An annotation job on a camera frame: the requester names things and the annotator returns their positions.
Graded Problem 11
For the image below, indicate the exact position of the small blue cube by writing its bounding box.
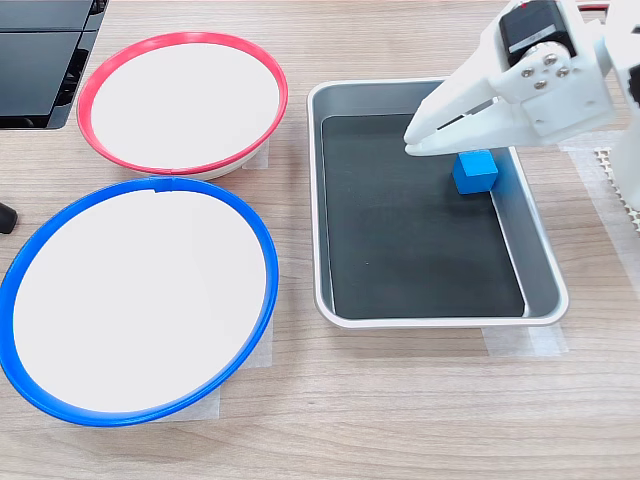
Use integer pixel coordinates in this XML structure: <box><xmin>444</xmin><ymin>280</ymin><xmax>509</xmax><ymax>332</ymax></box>
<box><xmin>451</xmin><ymin>149</ymin><xmax>500</xmax><ymax>196</ymax></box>

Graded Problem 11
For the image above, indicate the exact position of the black tray mat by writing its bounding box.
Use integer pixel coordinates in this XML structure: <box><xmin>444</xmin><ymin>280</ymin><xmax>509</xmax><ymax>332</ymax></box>
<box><xmin>320</xmin><ymin>113</ymin><xmax>526</xmax><ymax>321</ymax></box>

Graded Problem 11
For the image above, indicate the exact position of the steel tray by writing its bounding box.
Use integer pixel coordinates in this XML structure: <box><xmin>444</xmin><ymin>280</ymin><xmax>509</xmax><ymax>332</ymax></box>
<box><xmin>306</xmin><ymin>77</ymin><xmax>570</xmax><ymax>330</ymax></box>

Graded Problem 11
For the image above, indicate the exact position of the translucent tape piece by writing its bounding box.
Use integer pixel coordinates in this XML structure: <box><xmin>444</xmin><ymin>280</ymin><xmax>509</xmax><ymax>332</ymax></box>
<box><xmin>481</xmin><ymin>324</ymin><xmax>569</xmax><ymax>358</ymax></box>
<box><xmin>149</xmin><ymin>314</ymin><xmax>274</xmax><ymax>424</ymax></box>
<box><xmin>238</xmin><ymin>137</ymin><xmax>272</xmax><ymax>172</ymax></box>

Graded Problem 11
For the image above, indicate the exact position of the red-rimmed white plate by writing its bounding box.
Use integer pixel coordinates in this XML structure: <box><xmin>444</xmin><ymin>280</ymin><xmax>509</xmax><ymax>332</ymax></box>
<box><xmin>76</xmin><ymin>31</ymin><xmax>290</xmax><ymax>182</ymax></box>

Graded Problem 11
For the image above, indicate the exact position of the blue-rimmed white plate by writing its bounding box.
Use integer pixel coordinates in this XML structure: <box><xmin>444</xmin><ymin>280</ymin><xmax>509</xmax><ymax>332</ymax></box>
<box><xmin>0</xmin><ymin>175</ymin><xmax>280</xmax><ymax>429</ymax></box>

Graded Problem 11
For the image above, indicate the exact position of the black flat device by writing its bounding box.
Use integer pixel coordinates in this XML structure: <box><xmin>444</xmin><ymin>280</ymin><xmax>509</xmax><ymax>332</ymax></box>
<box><xmin>0</xmin><ymin>0</ymin><xmax>111</xmax><ymax>132</ymax></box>

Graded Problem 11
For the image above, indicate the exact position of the small black rounded object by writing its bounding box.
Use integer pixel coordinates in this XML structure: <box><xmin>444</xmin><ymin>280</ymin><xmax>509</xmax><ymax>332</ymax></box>
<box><xmin>0</xmin><ymin>201</ymin><xmax>19</xmax><ymax>236</ymax></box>

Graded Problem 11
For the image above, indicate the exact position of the pale perforated base plate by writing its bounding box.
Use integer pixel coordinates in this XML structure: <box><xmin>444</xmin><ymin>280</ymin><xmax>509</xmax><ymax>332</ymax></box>
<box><xmin>592</xmin><ymin>143</ymin><xmax>640</xmax><ymax>234</ymax></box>

